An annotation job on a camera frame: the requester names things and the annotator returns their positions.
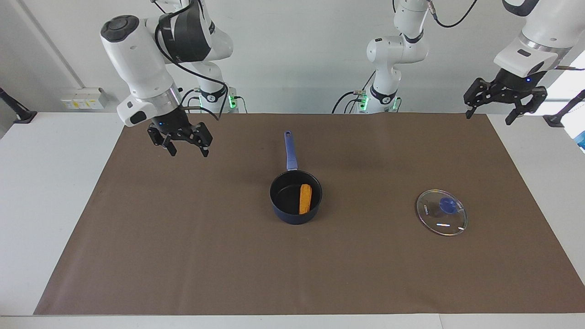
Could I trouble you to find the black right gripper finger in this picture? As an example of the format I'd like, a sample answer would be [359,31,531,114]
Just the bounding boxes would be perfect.
[151,135,178,157]
[193,122,213,158]

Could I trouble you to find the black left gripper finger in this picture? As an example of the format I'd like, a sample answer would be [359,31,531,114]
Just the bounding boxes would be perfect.
[464,79,501,119]
[505,88,548,125]

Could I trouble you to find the yellow toy corn cob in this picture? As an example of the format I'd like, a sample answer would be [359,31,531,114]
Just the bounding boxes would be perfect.
[299,184,313,215]

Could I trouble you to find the glass lid with purple knob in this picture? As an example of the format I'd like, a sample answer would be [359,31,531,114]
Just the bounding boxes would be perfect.
[416,189,469,237]

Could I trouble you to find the black clamp stand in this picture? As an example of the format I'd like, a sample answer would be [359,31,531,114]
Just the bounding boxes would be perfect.
[543,89,585,128]
[0,87,37,124]

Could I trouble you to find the brown table mat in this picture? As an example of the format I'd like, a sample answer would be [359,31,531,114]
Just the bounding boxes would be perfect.
[33,113,585,316]

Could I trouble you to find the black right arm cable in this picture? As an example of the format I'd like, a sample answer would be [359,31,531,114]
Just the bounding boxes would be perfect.
[153,0,229,122]

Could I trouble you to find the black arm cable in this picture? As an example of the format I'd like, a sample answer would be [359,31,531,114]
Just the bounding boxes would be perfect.
[153,0,229,122]
[427,0,479,28]

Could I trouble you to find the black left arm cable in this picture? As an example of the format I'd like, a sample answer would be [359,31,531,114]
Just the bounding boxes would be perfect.
[427,0,479,28]

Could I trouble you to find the white wall socket box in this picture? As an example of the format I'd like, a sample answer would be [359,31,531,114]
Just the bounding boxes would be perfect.
[61,88,109,111]

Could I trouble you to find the dark pot with purple handle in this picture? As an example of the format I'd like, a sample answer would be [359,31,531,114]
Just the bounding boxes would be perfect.
[269,131,323,225]

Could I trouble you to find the white wall cable conduit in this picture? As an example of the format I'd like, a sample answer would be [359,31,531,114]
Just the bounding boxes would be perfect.
[17,0,86,90]

